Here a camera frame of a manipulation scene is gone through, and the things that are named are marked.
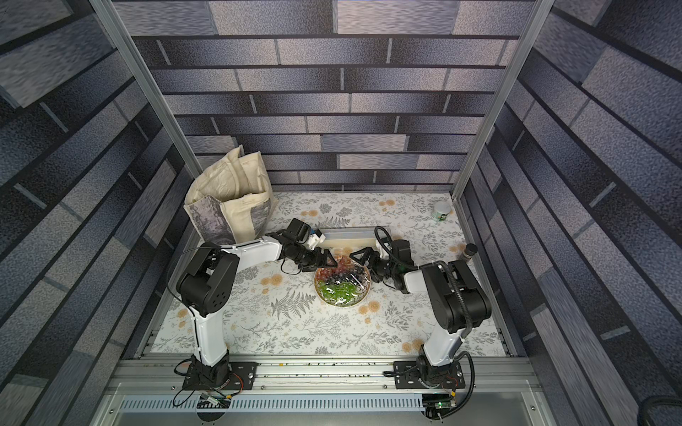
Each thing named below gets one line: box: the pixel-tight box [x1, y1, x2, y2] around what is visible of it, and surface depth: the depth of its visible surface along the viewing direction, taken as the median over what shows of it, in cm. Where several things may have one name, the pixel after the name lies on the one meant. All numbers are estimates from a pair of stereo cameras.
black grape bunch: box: [325, 265, 369, 288], surface depth 91 cm
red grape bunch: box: [317, 258, 356, 281], surface depth 93 cm
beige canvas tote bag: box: [183, 144, 278, 245], surface depth 91 cm
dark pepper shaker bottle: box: [462, 243, 479, 261], surface depth 92 cm
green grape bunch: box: [318, 281, 358, 306], surface depth 89 cm
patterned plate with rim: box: [314, 255, 373, 308], surface depth 89 cm
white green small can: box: [431, 200, 452, 222], surface depth 109 cm
